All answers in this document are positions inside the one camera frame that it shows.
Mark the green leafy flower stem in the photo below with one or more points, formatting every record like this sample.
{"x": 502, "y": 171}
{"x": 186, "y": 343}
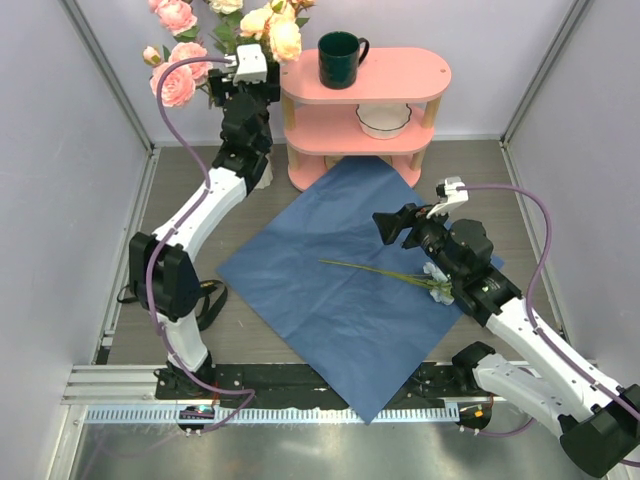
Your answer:
{"x": 225, "y": 33}

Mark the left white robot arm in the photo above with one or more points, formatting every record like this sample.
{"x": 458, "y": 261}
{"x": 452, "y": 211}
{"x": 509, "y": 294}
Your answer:
{"x": 162, "y": 276}

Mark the dark green mug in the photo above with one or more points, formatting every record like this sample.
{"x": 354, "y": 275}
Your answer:
{"x": 340, "y": 54}

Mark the floral round plate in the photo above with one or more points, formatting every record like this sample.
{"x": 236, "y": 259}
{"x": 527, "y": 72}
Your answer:
{"x": 334, "y": 161}

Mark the white slotted cable duct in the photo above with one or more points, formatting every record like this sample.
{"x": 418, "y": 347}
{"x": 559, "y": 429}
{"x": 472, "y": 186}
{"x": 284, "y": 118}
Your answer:
{"x": 200, "y": 414}

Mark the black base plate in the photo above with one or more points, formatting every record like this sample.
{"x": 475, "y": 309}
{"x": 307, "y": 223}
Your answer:
{"x": 280, "y": 386}

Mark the pink rose flower stem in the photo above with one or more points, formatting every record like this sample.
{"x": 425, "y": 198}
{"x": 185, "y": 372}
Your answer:
{"x": 177, "y": 17}

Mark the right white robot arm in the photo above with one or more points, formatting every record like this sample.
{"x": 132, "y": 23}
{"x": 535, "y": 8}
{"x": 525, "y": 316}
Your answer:
{"x": 594, "y": 418}

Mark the white scalloped bowl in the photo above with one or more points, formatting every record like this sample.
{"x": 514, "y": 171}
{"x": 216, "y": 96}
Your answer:
{"x": 383, "y": 121}

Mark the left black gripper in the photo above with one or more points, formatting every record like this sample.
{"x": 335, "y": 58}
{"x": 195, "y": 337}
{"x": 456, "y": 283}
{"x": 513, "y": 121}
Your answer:
{"x": 223, "y": 86}

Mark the blue wrapping paper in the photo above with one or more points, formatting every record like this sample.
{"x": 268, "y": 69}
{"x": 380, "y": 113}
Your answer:
{"x": 362, "y": 332}

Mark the peach spray rose stem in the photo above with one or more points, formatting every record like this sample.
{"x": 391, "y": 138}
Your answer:
{"x": 273, "y": 27}

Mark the artificial flower bunch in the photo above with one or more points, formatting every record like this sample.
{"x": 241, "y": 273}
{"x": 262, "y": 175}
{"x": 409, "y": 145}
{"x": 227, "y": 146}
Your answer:
{"x": 432, "y": 279}

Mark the black ribbon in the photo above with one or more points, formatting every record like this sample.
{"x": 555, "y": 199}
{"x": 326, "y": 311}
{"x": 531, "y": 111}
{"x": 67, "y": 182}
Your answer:
{"x": 214, "y": 295}

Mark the pink three-tier shelf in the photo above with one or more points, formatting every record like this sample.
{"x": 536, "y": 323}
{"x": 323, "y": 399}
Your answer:
{"x": 321, "y": 125}

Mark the pink peony flower stem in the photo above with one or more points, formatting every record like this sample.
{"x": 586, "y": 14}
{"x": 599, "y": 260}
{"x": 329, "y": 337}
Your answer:
{"x": 181, "y": 84}

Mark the white ribbed ceramic vase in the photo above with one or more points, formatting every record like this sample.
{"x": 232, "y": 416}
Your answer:
{"x": 267, "y": 175}

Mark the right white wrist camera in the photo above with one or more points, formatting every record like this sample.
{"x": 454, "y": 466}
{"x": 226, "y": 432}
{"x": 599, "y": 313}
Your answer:
{"x": 452, "y": 194}

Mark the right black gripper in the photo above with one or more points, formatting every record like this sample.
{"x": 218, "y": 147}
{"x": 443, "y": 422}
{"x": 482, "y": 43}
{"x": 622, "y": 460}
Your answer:
{"x": 390, "y": 225}

